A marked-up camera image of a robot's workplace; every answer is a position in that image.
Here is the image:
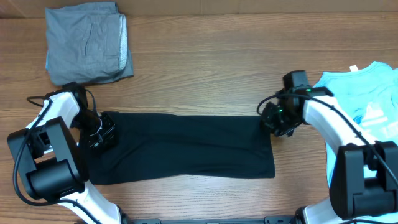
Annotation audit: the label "black t-shirt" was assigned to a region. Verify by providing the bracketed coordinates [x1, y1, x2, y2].
[79, 111, 275, 185]

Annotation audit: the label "light blue t-shirt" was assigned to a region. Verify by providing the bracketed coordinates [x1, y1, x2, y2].
[312, 61, 398, 224]

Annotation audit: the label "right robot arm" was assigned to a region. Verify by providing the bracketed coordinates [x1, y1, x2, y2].
[257, 70, 397, 224]

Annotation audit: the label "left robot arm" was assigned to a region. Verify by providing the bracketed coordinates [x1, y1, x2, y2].
[7, 82, 129, 224]

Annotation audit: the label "folded grey shorts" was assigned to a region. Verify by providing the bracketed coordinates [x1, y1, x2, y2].
[45, 1, 134, 86]

